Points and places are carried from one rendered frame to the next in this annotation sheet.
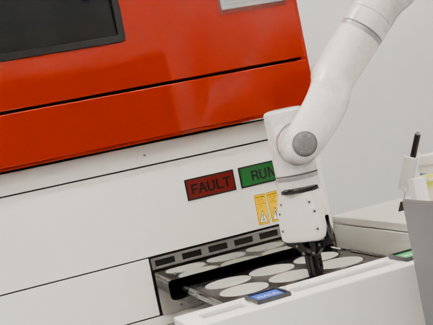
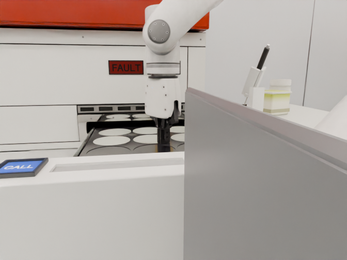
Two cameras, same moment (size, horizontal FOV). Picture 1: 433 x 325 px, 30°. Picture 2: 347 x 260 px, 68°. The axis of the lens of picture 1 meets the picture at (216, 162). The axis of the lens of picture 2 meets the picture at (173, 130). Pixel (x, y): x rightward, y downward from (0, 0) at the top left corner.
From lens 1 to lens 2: 99 cm
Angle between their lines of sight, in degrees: 14
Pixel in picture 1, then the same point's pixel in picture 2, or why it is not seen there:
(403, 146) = not seen: hidden behind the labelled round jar
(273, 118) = (148, 11)
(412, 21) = (296, 27)
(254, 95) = not seen: hidden behind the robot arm
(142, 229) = (74, 85)
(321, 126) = (177, 18)
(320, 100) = not seen: outside the picture
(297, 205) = (156, 87)
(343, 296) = (96, 194)
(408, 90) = (284, 60)
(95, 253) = (40, 94)
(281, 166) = (148, 53)
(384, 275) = (158, 179)
